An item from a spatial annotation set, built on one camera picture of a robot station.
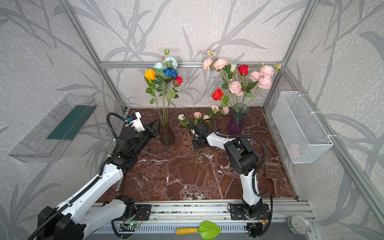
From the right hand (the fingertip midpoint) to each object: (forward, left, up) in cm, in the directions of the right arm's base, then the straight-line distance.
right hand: (197, 139), depth 101 cm
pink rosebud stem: (+20, 0, +2) cm, 20 cm away
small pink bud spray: (+25, -13, +1) cm, 28 cm away
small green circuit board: (-48, +30, 0) cm, 56 cm away
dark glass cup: (-3, +19, +7) cm, 21 cm away
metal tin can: (-48, -46, +5) cm, 67 cm away
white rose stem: (+15, +10, 0) cm, 18 cm away
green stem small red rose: (+6, +12, +34) cm, 37 cm away
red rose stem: (+11, -13, +30) cm, 34 cm away
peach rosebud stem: (+18, -7, +2) cm, 19 cm away
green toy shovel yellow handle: (-50, -6, +2) cm, 50 cm away
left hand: (-6, +17, +31) cm, 36 cm away
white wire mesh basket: (-20, -45, +33) cm, 59 cm away
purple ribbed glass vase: (+6, -26, +8) cm, 28 cm away
